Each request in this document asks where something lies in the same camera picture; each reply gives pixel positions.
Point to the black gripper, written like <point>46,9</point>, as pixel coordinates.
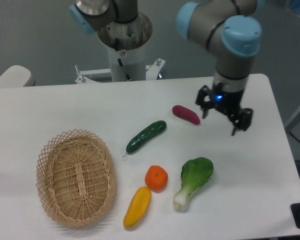
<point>227,103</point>

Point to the green cucumber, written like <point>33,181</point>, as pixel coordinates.
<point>150,132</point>

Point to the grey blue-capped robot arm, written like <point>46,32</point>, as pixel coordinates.
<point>225,28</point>

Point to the purple sweet potato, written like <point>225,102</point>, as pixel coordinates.
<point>186,114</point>

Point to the green bok choy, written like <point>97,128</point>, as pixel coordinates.
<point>195,173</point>

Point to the orange tangerine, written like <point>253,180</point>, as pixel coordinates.
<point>156,178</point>

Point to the yellow mango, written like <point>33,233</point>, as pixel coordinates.
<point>137,207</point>

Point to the woven wicker basket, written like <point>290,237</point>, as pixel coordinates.
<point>75,178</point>

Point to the white chair armrest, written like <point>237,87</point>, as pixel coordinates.
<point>17,76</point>

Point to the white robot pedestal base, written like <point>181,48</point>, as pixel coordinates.
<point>126,46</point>

